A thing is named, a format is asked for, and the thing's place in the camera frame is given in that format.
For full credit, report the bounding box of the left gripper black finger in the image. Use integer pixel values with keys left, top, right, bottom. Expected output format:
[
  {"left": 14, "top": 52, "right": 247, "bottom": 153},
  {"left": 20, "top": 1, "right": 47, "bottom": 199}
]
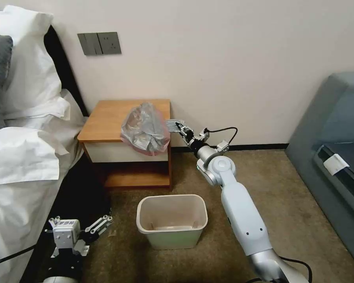
[
  {"left": 84, "top": 215, "right": 113, "bottom": 238},
  {"left": 47, "top": 217, "right": 62, "bottom": 233}
]

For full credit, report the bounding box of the translucent grey pink garbage bag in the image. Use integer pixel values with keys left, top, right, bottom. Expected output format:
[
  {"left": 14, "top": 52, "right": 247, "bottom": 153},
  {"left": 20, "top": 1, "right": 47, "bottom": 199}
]
[{"left": 120, "top": 101, "right": 187, "bottom": 156}]

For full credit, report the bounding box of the beige plastic trash can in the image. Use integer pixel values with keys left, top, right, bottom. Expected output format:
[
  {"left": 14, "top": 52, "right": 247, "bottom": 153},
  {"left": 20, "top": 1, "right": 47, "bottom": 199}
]
[{"left": 136, "top": 194, "right": 208, "bottom": 250}]

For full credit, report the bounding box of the black bed base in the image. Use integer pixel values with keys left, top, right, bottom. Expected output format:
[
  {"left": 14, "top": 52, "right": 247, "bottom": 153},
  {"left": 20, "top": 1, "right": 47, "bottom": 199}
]
[{"left": 19, "top": 164, "right": 112, "bottom": 283}]

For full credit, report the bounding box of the white duvet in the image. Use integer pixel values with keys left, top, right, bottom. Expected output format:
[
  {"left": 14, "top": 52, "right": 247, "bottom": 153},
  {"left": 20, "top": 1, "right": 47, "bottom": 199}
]
[{"left": 0, "top": 116, "right": 85, "bottom": 283}]

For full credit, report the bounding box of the wooden nightstand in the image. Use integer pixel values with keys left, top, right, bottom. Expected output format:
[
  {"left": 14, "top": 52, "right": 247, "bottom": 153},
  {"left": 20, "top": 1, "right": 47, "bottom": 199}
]
[{"left": 77, "top": 99, "right": 172, "bottom": 191}]

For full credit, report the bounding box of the flat white pillow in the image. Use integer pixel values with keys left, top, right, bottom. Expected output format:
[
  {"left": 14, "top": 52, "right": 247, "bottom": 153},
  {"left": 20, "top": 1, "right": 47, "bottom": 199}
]
[{"left": 3, "top": 88, "right": 85, "bottom": 130}]

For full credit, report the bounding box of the grey blue sofa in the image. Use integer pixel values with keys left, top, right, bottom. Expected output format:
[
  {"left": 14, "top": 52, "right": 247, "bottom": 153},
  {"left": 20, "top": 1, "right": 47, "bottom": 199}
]
[{"left": 284, "top": 72, "right": 354, "bottom": 273}]

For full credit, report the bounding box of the black bed headboard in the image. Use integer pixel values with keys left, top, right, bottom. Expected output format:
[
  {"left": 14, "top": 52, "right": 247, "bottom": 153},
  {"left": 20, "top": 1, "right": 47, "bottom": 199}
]
[{"left": 43, "top": 25, "right": 90, "bottom": 117}]

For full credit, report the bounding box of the small white box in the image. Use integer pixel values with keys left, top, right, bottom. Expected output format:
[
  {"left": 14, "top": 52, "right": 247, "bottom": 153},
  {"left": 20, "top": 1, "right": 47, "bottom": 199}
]
[{"left": 324, "top": 155, "right": 351, "bottom": 176}]

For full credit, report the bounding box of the large white pillow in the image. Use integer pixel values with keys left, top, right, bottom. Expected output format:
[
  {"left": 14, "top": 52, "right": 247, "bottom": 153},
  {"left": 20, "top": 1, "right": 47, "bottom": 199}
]
[{"left": 1, "top": 4, "right": 63, "bottom": 114}]

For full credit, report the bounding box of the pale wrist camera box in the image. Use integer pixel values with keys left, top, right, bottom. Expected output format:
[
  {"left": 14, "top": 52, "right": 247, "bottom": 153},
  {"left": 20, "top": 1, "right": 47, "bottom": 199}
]
[{"left": 52, "top": 219, "right": 81, "bottom": 246}]

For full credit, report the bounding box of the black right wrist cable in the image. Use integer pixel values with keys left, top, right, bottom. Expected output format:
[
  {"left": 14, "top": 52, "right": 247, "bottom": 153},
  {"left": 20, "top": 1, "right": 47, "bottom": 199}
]
[{"left": 207, "top": 127, "right": 238, "bottom": 147}]

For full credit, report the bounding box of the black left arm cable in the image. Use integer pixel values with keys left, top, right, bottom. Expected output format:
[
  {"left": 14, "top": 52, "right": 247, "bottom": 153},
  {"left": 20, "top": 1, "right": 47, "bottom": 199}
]
[{"left": 0, "top": 246, "right": 35, "bottom": 266}]

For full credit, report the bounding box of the grey wall socket panel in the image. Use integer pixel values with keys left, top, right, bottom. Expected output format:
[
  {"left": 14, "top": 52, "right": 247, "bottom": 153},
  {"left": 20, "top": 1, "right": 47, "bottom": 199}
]
[{"left": 97, "top": 31, "right": 122, "bottom": 55}]

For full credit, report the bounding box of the grey wall switch panel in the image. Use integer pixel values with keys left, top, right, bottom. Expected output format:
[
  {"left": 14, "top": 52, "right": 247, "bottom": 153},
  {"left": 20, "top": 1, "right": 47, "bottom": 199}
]
[{"left": 77, "top": 32, "right": 100, "bottom": 55}]

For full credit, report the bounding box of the black right arm base cable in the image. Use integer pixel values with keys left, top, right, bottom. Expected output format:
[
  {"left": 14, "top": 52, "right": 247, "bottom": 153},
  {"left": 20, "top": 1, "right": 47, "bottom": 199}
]
[{"left": 247, "top": 255, "right": 312, "bottom": 283}]

